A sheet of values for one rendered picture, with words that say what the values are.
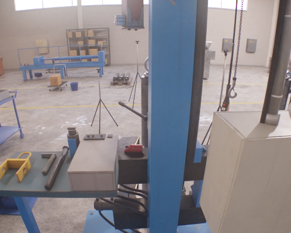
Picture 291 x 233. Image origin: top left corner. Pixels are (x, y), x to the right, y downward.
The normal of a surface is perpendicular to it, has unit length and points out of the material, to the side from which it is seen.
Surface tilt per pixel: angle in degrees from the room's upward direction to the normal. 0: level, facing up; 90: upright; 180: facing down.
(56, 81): 90
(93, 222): 0
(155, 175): 90
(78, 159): 0
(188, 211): 90
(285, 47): 90
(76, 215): 0
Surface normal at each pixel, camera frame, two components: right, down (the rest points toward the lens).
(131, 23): 0.41, 0.34
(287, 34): -0.50, 0.33
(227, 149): -1.00, 0.03
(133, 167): 0.07, 0.37
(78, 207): 0.00, -0.93
